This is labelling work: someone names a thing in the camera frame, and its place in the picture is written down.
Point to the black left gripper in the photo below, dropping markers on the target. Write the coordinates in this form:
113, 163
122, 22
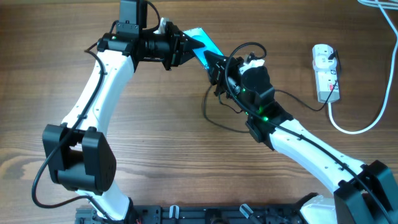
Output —
178, 44

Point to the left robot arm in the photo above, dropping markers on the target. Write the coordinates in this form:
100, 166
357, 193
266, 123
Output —
78, 155

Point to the white power strip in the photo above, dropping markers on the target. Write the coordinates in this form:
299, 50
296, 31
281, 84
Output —
326, 82

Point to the white USB charger plug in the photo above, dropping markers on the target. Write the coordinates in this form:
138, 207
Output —
324, 63

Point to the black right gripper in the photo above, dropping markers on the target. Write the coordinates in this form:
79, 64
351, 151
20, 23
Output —
216, 71

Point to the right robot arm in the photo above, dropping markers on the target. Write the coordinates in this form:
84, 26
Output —
361, 193

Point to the turquoise screen Galaxy smartphone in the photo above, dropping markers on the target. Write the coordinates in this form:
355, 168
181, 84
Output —
200, 35

